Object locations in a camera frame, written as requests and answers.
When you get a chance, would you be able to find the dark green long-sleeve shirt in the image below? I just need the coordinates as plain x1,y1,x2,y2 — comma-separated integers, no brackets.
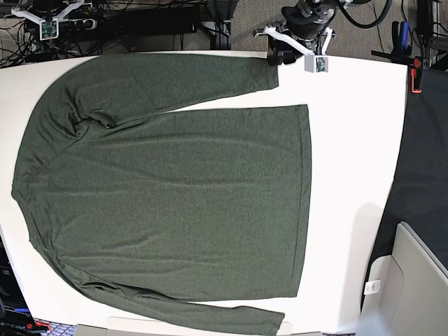
11,54,312,335

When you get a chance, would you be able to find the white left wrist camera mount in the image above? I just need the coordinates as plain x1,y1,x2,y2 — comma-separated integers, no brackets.
253,26,333,74

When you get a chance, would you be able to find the black printed box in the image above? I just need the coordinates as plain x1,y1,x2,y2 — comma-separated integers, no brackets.
1,242,33,335

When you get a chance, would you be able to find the blue handled clamp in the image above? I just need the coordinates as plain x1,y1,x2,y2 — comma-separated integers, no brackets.
391,21,412,64

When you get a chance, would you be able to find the thick black hose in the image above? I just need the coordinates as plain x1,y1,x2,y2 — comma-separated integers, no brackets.
335,0,400,29

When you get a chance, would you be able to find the dark grey mat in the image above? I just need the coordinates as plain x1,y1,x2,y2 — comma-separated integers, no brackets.
370,66,448,272

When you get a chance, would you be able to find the aluminium frame post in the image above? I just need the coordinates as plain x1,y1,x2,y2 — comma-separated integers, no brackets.
208,0,232,50

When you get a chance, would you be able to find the grey plastic bin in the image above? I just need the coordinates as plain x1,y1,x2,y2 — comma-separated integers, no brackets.
356,222,447,336

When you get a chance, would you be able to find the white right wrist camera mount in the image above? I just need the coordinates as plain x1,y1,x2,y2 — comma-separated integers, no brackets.
10,0,93,41

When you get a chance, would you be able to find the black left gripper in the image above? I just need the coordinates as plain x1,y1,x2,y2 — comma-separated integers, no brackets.
267,3,336,66

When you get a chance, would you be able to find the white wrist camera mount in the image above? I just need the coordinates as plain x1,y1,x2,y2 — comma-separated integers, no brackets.
253,26,333,74
10,0,93,41

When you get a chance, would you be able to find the orange black table clamp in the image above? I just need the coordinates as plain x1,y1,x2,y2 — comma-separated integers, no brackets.
371,49,429,94

